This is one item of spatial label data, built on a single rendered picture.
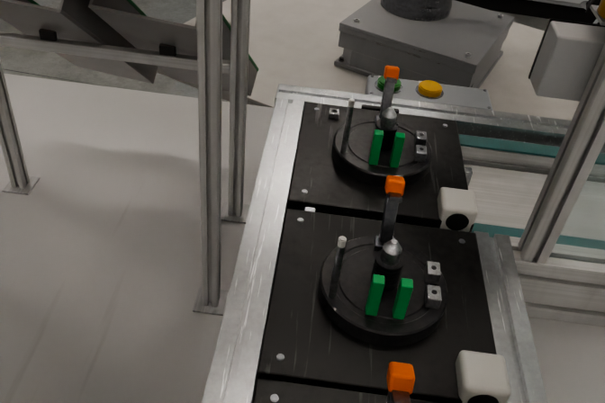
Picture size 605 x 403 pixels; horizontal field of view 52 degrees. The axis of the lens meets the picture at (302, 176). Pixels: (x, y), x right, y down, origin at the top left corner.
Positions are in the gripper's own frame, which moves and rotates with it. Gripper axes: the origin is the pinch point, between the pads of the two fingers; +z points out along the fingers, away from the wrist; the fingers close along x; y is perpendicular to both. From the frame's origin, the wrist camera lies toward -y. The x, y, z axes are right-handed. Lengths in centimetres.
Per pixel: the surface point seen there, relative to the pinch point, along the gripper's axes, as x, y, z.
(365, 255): 51, 28, 2
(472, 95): 6.2, 15.9, 10.9
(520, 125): 12.4, 8.2, 8.3
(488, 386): 64, 15, -2
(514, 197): 26.2, 7.6, 10.3
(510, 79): -20.0, 3.8, 23.5
